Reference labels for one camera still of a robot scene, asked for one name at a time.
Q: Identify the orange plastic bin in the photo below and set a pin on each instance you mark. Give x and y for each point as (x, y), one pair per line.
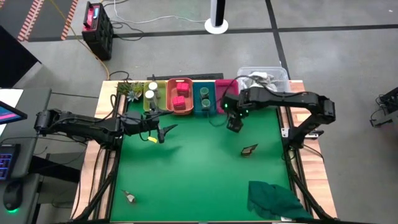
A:
(171, 96)

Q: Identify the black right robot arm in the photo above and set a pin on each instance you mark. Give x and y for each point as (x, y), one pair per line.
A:
(295, 99)

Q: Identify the teal plastic bin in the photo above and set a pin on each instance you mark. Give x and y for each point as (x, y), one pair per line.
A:
(197, 99)

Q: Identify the black metal frame rail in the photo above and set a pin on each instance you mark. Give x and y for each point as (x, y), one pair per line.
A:
(306, 189)
(99, 189)

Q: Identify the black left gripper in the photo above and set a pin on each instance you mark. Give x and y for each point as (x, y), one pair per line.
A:
(140, 123)

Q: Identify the white tower fan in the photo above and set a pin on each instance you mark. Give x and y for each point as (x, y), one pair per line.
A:
(216, 15)

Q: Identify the backlit keyboard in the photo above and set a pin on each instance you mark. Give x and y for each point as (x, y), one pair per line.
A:
(7, 161)

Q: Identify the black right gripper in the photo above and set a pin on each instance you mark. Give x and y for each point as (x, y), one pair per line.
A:
(236, 104)

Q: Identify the pink spice box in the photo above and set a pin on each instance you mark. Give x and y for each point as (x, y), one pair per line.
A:
(179, 102)
(183, 88)

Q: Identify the small artificial green plant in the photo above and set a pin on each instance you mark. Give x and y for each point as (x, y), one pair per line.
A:
(131, 89)

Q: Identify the dark green folded cloth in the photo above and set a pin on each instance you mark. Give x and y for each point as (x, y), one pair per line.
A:
(273, 202)

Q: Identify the computer monitor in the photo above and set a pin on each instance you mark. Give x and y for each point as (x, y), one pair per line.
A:
(11, 113)

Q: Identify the magenta plastic bin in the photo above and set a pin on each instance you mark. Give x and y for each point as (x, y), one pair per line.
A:
(225, 88)

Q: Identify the grey white crumpled cloths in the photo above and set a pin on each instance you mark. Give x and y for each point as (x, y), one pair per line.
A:
(259, 77)

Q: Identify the black computer mouse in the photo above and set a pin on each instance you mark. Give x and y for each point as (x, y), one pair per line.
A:
(13, 196)

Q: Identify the white paper sheet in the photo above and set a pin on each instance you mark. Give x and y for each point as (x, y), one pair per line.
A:
(9, 97)

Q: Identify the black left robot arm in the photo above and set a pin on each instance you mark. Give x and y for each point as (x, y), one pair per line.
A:
(81, 126)

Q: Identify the small grey spice packet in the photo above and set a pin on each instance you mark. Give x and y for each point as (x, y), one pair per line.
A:
(129, 197)

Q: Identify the green lid spice jar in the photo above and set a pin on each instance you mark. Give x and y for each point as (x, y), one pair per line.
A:
(204, 92)
(205, 103)

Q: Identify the black power strip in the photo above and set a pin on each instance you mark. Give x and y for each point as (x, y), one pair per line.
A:
(186, 76)

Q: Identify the white lid spice jar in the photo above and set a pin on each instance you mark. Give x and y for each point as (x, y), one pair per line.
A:
(153, 86)
(150, 95)

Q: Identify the yellow tag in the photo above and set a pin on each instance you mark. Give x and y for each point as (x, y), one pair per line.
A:
(152, 139)

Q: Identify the black crate with red tool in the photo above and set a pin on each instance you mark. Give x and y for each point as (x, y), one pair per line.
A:
(98, 29)

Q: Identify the yellow-green plastic bin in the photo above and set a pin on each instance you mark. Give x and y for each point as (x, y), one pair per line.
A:
(160, 96)

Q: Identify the grey desk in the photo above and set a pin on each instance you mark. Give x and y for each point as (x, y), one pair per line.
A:
(34, 99)

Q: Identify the black panel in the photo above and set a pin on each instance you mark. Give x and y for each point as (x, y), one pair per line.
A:
(14, 59)

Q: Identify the green felt table mat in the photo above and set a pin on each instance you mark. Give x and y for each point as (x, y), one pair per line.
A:
(192, 180)

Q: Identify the clear plastic storage box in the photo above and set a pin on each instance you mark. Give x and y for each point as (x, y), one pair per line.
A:
(273, 73)

